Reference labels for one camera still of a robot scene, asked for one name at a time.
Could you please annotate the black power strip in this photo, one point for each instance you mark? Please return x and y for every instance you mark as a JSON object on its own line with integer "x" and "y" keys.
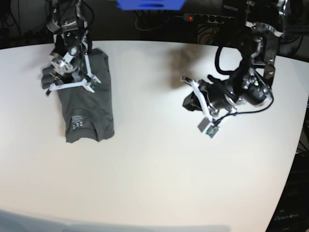
{"x": 208, "y": 18}

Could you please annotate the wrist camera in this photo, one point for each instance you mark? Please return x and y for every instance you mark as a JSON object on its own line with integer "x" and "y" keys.
{"x": 93, "y": 83}
{"x": 208, "y": 128}

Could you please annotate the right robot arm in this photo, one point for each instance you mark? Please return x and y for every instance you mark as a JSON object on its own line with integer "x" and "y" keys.
{"x": 68, "y": 24}

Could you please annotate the black OpenArm base box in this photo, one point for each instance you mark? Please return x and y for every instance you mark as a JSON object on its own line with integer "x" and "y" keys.
{"x": 292, "y": 211}

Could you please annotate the dark grey T-shirt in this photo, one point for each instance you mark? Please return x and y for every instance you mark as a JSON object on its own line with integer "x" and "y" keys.
{"x": 87, "y": 114}

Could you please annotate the blue plastic bin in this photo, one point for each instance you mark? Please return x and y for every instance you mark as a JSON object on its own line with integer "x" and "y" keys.
{"x": 130, "y": 5}

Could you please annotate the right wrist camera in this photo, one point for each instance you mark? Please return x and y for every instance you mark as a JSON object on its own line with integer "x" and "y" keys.
{"x": 93, "y": 83}

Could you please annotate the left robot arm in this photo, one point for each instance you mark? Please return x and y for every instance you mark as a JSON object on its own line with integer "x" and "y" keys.
{"x": 251, "y": 81}

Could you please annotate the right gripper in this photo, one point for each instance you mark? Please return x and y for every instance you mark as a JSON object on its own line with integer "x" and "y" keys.
{"x": 70, "y": 68}

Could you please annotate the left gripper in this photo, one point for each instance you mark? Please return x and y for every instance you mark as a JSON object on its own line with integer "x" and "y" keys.
{"x": 210, "y": 98}

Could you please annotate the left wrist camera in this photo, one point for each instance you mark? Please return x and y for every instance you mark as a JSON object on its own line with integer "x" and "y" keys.
{"x": 208, "y": 128}

